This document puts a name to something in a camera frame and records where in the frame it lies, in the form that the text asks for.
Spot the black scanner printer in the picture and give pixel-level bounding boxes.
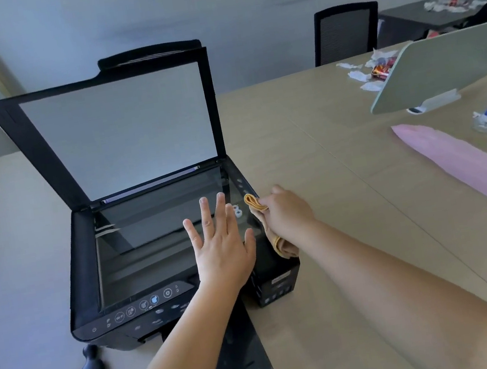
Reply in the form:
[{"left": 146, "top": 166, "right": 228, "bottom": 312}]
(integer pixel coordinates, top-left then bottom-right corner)
[{"left": 0, "top": 28, "right": 317, "bottom": 369}]

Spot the tan cleaning cloth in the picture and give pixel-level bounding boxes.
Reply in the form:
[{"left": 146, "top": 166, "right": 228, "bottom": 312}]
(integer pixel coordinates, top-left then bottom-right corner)
[{"left": 243, "top": 187, "right": 301, "bottom": 264}]

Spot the person's right hand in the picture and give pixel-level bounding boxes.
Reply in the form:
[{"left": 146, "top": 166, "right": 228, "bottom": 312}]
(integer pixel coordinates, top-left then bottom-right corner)
[{"left": 255, "top": 180, "right": 322, "bottom": 258}]

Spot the pink cloth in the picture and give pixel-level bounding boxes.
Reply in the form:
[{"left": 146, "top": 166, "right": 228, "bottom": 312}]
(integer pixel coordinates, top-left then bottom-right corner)
[{"left": 391, "top": 111, "right": 487, "bottom": 234}]

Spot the silver computer monitor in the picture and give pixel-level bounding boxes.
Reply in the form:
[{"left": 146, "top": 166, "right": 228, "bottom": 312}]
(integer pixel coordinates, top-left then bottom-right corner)
[{"left": 360, "top": 20, "right": 487, "bottom": 122}]

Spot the red snack packet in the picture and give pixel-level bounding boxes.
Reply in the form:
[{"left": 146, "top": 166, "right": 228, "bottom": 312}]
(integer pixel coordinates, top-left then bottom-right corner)
[{"left": 369, "top": 55, "right": 400, "bottom": 80}]

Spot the person's right forearm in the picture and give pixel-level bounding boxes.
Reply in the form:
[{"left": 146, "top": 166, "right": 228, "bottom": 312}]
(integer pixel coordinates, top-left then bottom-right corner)
[{"left": 287, "top": 195, "right": 487, "bottom": 369}]

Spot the crumpled white tissue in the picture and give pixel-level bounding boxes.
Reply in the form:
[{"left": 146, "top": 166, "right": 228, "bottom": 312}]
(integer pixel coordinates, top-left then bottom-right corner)
[
  {"left": 360, "top": 79, "right": 387, "bottom": 95},
  {"left": 347, "top": 68, "right": 373, "bottom": 84},
  {"left": 362, "top": 45, "right": 400, "bottom": 69},
  {"left": 336, "top": 60, "right": 364, "bottom": 73}
]

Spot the dark grey desk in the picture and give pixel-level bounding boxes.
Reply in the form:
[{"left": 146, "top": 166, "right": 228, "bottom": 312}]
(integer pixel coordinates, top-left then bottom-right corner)
[{"left": 372, "top": 0, "right": 487, "bottom": 49}]

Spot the pile of white wrappers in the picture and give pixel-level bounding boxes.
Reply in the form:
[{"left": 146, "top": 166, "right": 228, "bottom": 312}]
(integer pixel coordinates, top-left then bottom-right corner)
[{"left": 422, "top": 0, "right": 487, "bottom": 19}]

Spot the black mesh office chair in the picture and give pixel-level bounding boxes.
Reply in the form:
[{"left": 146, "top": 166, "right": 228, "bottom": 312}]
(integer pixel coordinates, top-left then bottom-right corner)
[{"left": 307, "top": 0, "right": 387, "bottom": 68}]

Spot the person's left hand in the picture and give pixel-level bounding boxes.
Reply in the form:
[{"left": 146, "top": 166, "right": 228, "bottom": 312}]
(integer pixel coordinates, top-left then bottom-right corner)
[{"left": 179, "top": 188, "right": 264, "bottom": 298}]

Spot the person's left forearm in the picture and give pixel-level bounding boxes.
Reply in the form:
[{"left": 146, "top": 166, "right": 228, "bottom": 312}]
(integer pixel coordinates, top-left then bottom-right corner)
[{"left": 90, "top": 278, "right": 256, "bottom": 369}]

